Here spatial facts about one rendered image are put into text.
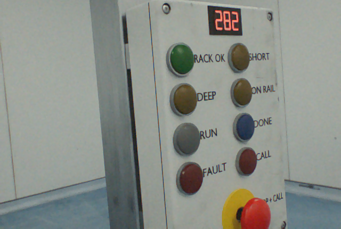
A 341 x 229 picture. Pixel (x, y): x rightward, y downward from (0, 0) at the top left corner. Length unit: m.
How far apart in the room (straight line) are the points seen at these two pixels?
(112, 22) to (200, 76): 0.11
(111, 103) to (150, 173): 0.09
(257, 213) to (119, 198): 0.14
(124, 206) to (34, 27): 3.83
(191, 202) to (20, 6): 3.90
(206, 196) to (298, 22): 3.33
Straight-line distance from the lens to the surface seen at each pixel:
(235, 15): 0.41
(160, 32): 0.34
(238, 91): 0.39
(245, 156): 0.40
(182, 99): 0.34
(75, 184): 4.36
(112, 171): 0.43
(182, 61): 0.34
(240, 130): 0.40
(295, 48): 3.66
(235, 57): 0.39
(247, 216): 0.39
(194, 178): 0.35
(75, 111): 4.29
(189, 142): 0.34
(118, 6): 0.39
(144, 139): 0.37
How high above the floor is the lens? 1.11
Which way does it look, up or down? 3 degrees down
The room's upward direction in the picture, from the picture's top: 5 degrees counter-clockwise
